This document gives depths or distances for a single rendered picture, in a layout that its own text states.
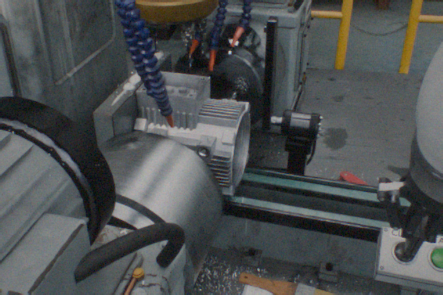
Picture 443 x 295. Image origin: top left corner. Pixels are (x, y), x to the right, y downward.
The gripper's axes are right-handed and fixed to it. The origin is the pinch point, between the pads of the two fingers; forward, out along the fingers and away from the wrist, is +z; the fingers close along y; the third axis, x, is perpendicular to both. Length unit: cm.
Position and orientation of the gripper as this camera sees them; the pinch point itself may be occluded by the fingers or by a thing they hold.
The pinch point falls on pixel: (415, 235)
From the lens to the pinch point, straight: 74.8
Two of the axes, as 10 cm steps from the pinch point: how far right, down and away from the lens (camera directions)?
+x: -2.3, 8.7, -4.4
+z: 1.4, 4.7, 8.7
